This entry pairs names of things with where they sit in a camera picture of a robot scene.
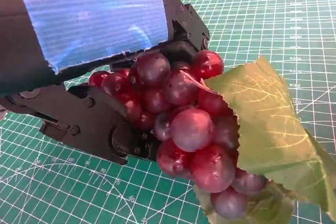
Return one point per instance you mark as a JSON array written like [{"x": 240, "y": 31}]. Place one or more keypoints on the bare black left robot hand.
[{"x": 92, "y": 11}]

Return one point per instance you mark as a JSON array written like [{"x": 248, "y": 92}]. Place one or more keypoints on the red toy grape bunch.
[{"x": 191, "y": 129}]

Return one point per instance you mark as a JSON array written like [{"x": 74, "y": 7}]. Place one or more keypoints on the green cutting mat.
[{"x": 262, "y": 24}]

